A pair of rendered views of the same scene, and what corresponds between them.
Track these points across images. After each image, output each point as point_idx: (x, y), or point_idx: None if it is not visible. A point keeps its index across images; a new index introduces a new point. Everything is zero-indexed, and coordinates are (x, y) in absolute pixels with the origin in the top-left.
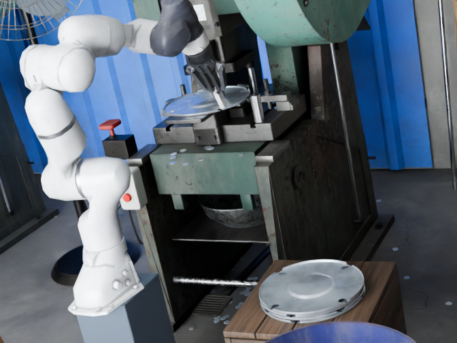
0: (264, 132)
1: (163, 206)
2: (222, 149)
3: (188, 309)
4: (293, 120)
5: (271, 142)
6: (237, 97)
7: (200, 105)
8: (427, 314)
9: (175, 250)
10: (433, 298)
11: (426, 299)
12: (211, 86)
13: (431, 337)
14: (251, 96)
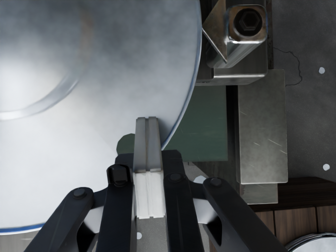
0: (235, 81)
1: None
2: (121, 139)
3: None
4: None
5: (243, 89)
6: (142, 0)
7: (5, 106)
8: (306, 91)
9: None
10: (304, 62)
11: (297, 64)
12: (135, 233)
13: (320, 129)
14: (238, 43)
